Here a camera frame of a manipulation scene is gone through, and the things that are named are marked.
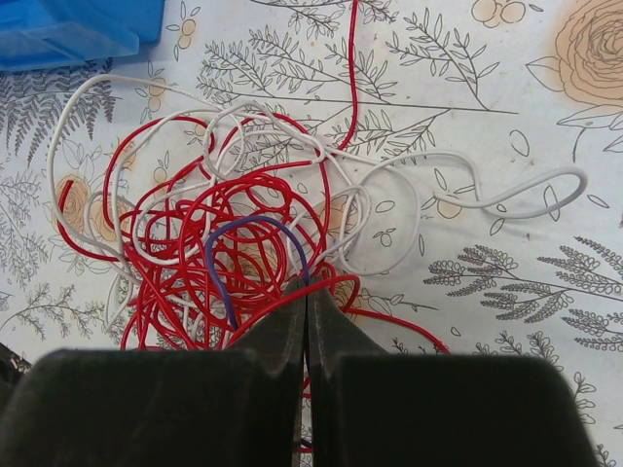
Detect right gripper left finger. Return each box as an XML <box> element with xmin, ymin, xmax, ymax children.
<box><xmin>1</xmin><ymin>279</ymin><xmax>306</xmax><ymax>466</ymax></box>

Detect red wire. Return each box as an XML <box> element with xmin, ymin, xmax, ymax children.
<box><xmin>55</xmin><ymin>0</ymin><xmax>452</xmax><ymax>453</ymax></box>

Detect purple wire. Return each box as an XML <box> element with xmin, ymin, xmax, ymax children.
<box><xmin>203</xmin><ymin>216</ymin><xmax>315</xmax><ymax>451</ymax></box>

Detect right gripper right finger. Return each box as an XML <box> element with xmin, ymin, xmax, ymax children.
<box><xmin>306</xmin><ymin>280</ymin><xmax>598</xmax><ymax>466</ymax></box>

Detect floral table mat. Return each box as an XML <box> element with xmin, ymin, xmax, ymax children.
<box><xmin>1</xmin><ymin>1</ymin><xmax>622</xmax><ymax>466</ymax></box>

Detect white wire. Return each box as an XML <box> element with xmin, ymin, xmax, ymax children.
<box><xmin>47</xmin><ymin>73</ymin><xmax>589</xmax><ymax>349</ymax></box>

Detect blue plastic divided bin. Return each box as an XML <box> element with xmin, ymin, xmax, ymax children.
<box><xmin>1</xmin><ymin>0</ymin><xmax>165</xmax><ymax>71</ymax></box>

